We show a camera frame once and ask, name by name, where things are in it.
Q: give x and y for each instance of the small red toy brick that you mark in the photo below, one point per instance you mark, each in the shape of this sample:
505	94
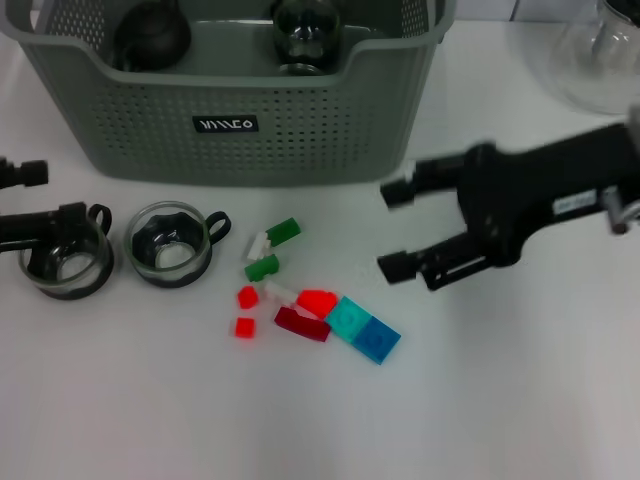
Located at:
247	298
244	328

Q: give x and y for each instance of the red sloped toy brick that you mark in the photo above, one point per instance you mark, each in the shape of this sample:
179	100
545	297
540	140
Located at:
316	302

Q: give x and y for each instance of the dark red flat brick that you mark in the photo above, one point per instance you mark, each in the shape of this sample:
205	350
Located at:
302	325

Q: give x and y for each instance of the blue square flat brick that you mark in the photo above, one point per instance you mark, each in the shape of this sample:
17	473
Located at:
377	340

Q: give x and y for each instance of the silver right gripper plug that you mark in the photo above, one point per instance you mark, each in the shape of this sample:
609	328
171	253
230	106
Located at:
615	210

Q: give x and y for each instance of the teal square flat brick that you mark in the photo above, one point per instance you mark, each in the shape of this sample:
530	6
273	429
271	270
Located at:
347	318

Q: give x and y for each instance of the white toy brick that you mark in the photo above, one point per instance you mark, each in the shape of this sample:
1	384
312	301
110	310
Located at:
280	292
257	246

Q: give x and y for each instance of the black round teapot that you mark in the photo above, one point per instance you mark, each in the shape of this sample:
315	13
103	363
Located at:
155	35

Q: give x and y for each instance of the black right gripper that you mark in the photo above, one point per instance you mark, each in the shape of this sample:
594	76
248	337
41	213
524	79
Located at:
540	190

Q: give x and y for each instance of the grey-green perforated storage bin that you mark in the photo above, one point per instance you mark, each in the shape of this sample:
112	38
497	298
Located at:
250	160

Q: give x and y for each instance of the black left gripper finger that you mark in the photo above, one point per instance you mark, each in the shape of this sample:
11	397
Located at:
70	216
32	172

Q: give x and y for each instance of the green toy brick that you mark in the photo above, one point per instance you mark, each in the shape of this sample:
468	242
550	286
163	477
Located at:
283	231
261	268

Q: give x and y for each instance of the clear glass carafe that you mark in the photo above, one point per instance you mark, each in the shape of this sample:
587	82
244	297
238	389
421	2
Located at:
575	75

